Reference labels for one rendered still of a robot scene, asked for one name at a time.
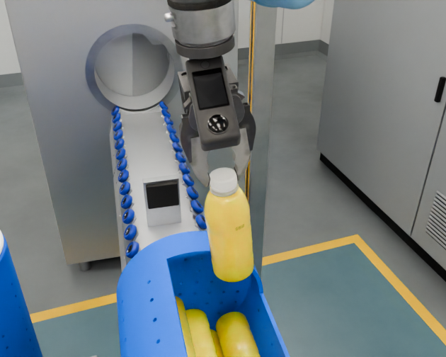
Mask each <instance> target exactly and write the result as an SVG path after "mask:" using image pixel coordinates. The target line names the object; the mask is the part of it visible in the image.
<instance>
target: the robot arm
mask: <svg viewBox="0 0 446 357"><path fill-rule="evenodd" d="M249 1H253V2H255V3H256V4H259V5H261V6H265V7H270V8H277V7H280V8H285V9H302V8H304V7H306V6H308V5H310V4H311V3H312V2H313V1H315V0H249ZM167 3H168V9H169V11H170V13H165V14H164V20H165V21H166V22H171V28H172V33H173V37H174V38H175V44H176V52H177V53H178V54H179V55H180V56H182V57H186V58H189V60H187V61H186V62H185V68H186V71H182V72H177V73H178V82H179V86H180V91H181V100H182V104H183V109H184V112H185V113H186V114H181V124H180V125H179V129H178V133H179V138H180V141H181V146H182V148H183V151H184V152H185V155H186V157H187V159H188V161H189V163H190V165H191V167H192V169H193V171H194V173H195V175H196V177H197V179H198V180H199V182H200V183H201V184H202V185H203V186H204V187H209V184H210V175H209V173H208V169H209V164H208V162H207V155H208V154H209V153H210V150H215V149H222V148H226V147H231V148H232V149H233V153H232V157H233V159H234V162H235V165H234V170H235V172H236V176H237V181H239V180H241V178H242V177H243V175H244V173H245V171H246V168H247V166H248V163H249V160H250V157H251V151H252V150H253V143H254V140H255V135H256V123H255V120H254V118H253V116H252V114H251V110H250V105H249V103H248V102H245V103H242V100H243V99H244V98H245V96H244V94H243V92H241V91H239V82H238V80H237V79H236V77H235V75H234V73H233V71H232V70H231V68H230V66H229V64H228V63H226V64H225V63H224V60H223V56H222V55H224V54H226V53H228V52H230V51H231V50H232V49H233V48H234V46H235V41H234V32H235V30H236V22H235V12H234V0H167ZM184 75H186V76H184Z"/></svg>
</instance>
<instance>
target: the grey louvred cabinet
mask: <svg viewBox="0 0 446 357"><path fill-rule="evenodd" d="M316 148H317V149H318V150H319V151H320V153H321V155H320V160H321V161H322V162H323V163H324V164H325V165H326V166H327V167H328V168H329V169H330V170H331V171H332V172H333V173H334V174H335V175H337V177H338V178H339V179H340V180H341V181H342V182H343V183H344V184H345V185H346V186H347V187H349V189H350V190H351V191H352V192H353V193H354V194H355V195H356V196H358V197H359V198H360V199H361V200H362V201H363V202H364V203H365V204H366V205H367V206H368V207H369V208H370V209H371V210H372V211H373V212H374V213H375V214H376V215H377V216H378V217H379V218H380V219H381V220H383V221H384V222H385V223H386V224H387V225H388V226H389V227H390V228H391V229H392V230H393V231H394V232H395V233H396V234H397V235H398V236H399V237H400V238H401V239H402V240H403V241H404V242H406V243H407V244H408V245H409V246H410V247H411V248H412V250H414V251H415V252H416V253H417V255H419V256H420V257H421V258H422V260H424V262H426V263H427V264H428V265H429V266H430V267H431V268H432V269H433V270H434V271H435V272H436V273H437V274H438V275H439V276H440V277H441V278H442V279H443V280H444V281H445V282H446V0H334V4H333V15H332V21H331V33H330V39H329V46H328V57H327V63H326V74H325V81H324V92H323V98H322V104H321V116H320V122H319V133H318V140H317V146H316Z"/></svg>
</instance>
